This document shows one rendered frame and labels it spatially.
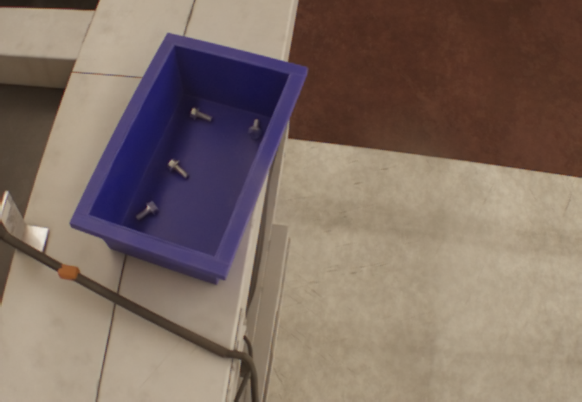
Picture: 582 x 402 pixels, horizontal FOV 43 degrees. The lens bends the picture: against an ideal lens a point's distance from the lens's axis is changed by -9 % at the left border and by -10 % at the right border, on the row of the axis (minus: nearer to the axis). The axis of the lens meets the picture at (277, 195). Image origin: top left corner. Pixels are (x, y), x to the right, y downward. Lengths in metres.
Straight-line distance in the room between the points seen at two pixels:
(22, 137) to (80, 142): 0.13
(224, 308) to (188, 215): 0.10
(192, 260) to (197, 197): 0.13
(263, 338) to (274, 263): 0.12
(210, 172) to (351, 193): 0.98
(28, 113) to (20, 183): 0.10
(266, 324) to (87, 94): 0.48
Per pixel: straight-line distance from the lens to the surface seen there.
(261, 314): 1.19
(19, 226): 0.80
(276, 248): 1.23
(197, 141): 0.83
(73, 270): 0.74
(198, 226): 0.78
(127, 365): 0.74
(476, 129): 1.91
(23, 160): 0.94
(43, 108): 0.98
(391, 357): 1.63
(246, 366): 0.75
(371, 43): 2.02
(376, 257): 1.70
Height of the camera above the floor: 1.54
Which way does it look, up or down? 61 degrees down
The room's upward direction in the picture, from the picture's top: 2 degrees clockwise
